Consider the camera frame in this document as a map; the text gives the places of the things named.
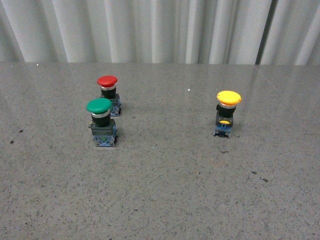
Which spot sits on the yellow mushroom push button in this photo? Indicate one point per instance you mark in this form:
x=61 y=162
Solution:
x=227 y=103

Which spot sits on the green mushroom push button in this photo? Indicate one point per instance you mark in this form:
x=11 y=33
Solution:
x=103 y=128

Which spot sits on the red mushroom push button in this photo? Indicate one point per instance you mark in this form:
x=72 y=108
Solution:
x=108 y=90

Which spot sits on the white pleated curtain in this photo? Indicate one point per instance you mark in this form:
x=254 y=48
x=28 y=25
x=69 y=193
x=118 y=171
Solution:
x=263 y=32

